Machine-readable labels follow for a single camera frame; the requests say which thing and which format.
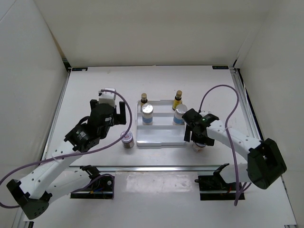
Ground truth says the pale white-lid jar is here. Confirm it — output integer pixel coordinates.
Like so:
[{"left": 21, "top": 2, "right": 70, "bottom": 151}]
[{"left": 192, "top": 142, "right": 206, "bottom": 152}]

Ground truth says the silver-lid spice jar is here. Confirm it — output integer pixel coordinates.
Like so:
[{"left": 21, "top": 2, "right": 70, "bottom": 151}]
[
  {"left": 141, "top": 103, "right": 153, "bottom": 125},
  {"left": 173, "top": 104, "right": 188, "bottom": 125}
]

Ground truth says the yellow sauce bottle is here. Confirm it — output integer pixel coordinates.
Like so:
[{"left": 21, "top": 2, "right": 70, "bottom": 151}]
[
  {"left": 141, "top": 93, "right": 148, "bottom": 106},
  {"left": 172, "top": 90, "right": 182, "bottom": 110}
]

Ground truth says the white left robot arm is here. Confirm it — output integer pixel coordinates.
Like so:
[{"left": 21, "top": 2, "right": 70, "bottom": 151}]
[{"left": 7, "top": 100, "right": 126, "bottom": 220}]

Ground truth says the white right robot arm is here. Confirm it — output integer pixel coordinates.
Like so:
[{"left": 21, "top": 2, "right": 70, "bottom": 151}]
[{"left": 182, "top": 109, "right": 287, "bottom": 190}]

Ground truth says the left dark white-lid jar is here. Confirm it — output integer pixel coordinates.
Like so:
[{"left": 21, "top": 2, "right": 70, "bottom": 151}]
[{"left": 121, "top": 131, "right": 134, "bottom": 149}]

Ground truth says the white three-compartment tray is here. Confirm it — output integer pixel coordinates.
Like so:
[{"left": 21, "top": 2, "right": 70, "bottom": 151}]
[{"left": 135, "top": 100, "right": 186, "bottom": 147}]

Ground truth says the left dark table label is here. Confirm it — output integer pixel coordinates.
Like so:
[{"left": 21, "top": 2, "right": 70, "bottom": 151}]
[{"left": 71, "top": 67, "right": 88, "bottom": 72}]

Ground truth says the dark table label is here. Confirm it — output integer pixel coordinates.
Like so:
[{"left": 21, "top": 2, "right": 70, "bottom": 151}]
[
  {"left": 212, "top": 66, "right": 229, "bottom": 70},
  {"left": 71, "top": 67, "right": 88, "bottom": 72}
]

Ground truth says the right dark table label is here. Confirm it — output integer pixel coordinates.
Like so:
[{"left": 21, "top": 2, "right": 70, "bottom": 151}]
[{"left": 212, "top": 66, "right": 229, "bottom": 70}]

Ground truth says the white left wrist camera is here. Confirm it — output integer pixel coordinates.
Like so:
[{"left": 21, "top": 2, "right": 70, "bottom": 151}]
[{"left": 98, "top": 88, "right": 116, "bottom": 107}]

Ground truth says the left aluminium frame rail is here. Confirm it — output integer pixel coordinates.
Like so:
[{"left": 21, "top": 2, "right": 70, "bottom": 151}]
[{"left": 40, "top": 57, "right": 71, "bottom": 161}]

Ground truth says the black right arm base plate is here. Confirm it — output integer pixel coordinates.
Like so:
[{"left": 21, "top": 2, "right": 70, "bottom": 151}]
[{"left": 194, "top": 174, "right": 237, "bottom": 201}]

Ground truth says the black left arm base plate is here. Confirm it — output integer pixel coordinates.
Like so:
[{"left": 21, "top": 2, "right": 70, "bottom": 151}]
[{"left": 70, "top": 167, "right": 115, "bottom": 200}]

